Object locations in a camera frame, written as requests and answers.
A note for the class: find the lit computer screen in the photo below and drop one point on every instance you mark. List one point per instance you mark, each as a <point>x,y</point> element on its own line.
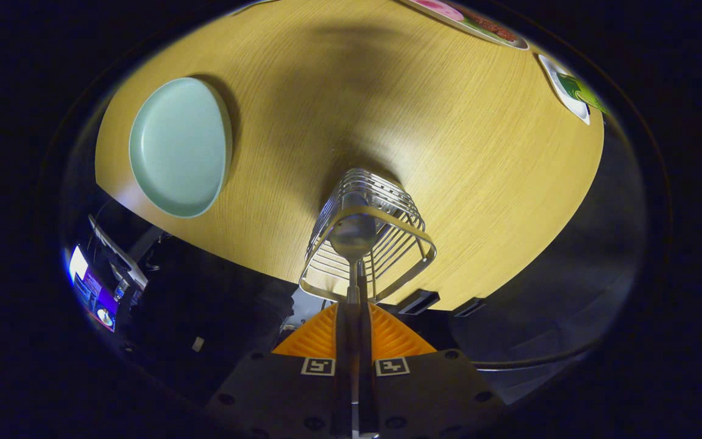
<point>78,263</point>

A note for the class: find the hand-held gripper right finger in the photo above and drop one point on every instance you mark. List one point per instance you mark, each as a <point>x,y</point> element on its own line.
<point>366,341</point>

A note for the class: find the black table bracket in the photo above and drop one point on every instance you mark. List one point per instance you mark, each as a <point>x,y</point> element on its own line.
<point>470,306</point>
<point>419,301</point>

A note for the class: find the white stand frame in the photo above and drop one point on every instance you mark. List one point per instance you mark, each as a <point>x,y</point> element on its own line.
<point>113,250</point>

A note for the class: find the white square coaster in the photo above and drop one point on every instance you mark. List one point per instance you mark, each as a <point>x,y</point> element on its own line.
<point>549,67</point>

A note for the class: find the pale green plate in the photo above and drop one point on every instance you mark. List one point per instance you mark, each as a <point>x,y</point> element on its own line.
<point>180,146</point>

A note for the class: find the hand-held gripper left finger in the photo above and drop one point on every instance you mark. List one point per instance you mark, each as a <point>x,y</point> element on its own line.
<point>342,341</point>

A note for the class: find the green drink bottle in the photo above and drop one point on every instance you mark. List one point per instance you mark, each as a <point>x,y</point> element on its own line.
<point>582,91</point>

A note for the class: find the plate of food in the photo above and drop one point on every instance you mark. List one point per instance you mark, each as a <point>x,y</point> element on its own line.
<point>485,27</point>

